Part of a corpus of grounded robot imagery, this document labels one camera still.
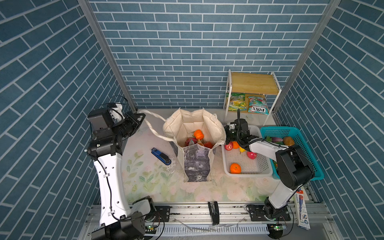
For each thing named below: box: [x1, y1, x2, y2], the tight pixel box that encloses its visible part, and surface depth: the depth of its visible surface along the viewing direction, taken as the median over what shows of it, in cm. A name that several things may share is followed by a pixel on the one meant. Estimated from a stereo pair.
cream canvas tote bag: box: [138, 108, 227, 182], surface depth 82 cm
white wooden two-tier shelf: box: [223, 69, 282, 126], surface depth 91 cm
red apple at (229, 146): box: [224, 141, 233, 151], surface depth 96 cm
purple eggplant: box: [271, 137, 283, 143], surface depth 103 cm
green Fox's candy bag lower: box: [248, 96, 270, 115], surface depth 101 cm
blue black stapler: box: [151, 147, 172, 165], surface depth 93 cm
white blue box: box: [294, 190, 311, 230], surface depth 75 cm
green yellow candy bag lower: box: [228, 92, 248, 111], surface depth 101 cm
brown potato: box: [283, 136, 295, 146], surface depth 98 cm
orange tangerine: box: [230, 163, 242, 174], surface depth 86 cm
